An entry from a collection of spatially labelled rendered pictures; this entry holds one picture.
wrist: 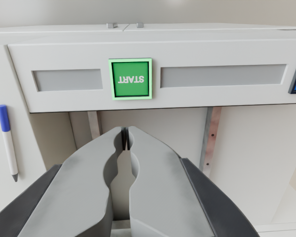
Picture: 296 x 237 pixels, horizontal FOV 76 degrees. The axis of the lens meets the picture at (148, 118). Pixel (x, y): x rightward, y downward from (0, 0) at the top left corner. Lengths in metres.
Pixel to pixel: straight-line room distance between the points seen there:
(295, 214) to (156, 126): 0.67
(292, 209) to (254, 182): 0.32
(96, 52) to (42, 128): 0.16
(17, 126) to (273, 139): 0.57
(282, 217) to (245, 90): 0.68
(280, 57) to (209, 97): 0.11
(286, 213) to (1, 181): 0.90
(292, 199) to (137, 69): 0.88
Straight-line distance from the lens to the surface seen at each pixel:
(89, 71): 0.28
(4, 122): 0.33
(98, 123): 0.43
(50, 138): 0.38
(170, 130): 0.47
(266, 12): 1.44
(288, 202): 0.99
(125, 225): 0.63
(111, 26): 0.60
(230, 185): 0.65
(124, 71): 0.26
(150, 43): 0.26
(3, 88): 0.32
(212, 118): 0.45
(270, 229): 0.87
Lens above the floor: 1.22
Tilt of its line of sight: 62 degrees down
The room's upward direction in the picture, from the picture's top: 173 degrees clockwise
